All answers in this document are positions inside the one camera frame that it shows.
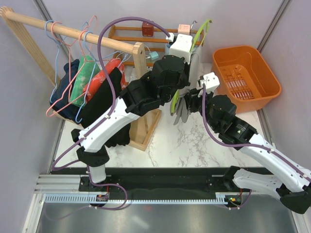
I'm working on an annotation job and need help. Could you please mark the pink wire hanger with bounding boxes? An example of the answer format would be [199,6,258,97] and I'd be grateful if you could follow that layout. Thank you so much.
[46,15,98,117]
[71,30,97,107]

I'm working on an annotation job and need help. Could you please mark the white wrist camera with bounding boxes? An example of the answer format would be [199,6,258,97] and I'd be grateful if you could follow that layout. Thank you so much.
[196,72,220,96]
[169,34,192,64]

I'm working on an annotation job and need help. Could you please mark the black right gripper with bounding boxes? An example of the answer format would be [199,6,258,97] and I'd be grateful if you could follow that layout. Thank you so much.
[182,86,220,131]

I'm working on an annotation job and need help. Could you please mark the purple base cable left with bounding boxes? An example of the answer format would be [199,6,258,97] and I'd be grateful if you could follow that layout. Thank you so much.
[88,183,129,211]

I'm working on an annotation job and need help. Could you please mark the navy blue garment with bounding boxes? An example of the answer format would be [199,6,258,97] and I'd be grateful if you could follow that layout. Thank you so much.
[50,58,82,124]

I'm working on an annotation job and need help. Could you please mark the lime green hanger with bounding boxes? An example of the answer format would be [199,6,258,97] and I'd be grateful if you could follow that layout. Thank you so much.
[168,19,212,114]

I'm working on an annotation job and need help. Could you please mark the pink power cube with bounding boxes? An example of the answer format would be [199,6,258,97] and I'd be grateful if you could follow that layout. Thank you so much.
[177,24,191,35]

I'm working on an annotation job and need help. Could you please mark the blue wire hanger right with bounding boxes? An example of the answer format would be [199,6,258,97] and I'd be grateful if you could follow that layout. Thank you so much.
[69,42,126,124]

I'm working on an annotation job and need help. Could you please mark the black garment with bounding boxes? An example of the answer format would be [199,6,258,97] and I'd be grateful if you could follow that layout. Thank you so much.
[80,68,131,148]

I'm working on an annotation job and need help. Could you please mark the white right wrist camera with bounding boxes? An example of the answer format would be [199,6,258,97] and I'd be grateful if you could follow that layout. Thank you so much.
[196,72,220,96]

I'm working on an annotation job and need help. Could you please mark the orange plastic basket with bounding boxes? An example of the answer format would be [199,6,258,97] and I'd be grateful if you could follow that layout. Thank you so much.
[211,45,282,113]

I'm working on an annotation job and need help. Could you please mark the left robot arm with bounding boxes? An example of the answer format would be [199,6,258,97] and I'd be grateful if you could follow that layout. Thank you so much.
[71,55,190,191]

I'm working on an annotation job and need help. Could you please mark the brown wooden shelf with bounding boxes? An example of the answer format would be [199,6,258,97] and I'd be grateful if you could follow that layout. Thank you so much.
[108,24,205,67]

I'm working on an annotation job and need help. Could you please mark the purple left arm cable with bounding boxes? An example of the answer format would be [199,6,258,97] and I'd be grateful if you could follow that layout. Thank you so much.
[51,16,174,172]

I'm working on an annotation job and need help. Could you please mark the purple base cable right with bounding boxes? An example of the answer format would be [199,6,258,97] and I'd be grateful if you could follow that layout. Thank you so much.
[223,188,252,211]

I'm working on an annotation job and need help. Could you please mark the dark red power cube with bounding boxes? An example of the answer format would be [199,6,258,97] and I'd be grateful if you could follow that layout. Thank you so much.
[141,22,154,37]

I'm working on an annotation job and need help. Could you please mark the blue wire hanger left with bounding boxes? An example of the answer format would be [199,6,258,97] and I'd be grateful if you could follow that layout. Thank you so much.
[44,20,77,104]

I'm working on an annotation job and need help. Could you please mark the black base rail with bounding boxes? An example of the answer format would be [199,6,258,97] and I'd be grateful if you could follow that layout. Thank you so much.
[51,166,277,201]

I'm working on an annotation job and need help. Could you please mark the mint green charger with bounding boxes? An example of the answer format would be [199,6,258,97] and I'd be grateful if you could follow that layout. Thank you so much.
[145,45,159,61]

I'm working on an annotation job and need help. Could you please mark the grey trousers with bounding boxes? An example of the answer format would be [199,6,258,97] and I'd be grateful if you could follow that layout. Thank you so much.
[171,46,202,125]

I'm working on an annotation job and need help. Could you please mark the grey slotted cable duct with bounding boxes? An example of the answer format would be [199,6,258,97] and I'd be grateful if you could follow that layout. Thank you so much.
[44,192,227,205]

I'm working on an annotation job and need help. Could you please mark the red patterned garment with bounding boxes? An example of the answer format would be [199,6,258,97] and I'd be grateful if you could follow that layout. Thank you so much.
[83,58,128,102]

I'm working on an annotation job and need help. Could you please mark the pink wire hanger right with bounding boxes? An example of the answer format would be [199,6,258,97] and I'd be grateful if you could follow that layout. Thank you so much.
[71,30,97,107]

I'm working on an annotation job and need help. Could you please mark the wooden clothes rack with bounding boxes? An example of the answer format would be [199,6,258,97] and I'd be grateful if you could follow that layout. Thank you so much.
[0,6,161,151]

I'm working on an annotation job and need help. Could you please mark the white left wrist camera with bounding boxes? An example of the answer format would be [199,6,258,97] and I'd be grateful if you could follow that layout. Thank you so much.
[169,34,192,64]

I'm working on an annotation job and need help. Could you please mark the green patterned garment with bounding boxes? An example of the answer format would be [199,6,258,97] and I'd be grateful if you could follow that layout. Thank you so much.
[70,55,100,107]

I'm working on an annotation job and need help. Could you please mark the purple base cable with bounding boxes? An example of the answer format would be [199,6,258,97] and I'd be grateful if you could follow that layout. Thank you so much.
[223,188,252,211]
[88,183,129,211]

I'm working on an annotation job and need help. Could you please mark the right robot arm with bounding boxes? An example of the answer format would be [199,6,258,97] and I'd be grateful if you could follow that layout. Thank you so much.
[186,89,311,214]

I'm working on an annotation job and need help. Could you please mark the blue wire hanger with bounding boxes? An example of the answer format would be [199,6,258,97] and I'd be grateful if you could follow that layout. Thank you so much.
[44,20,77,104]
[69,42,126,124]

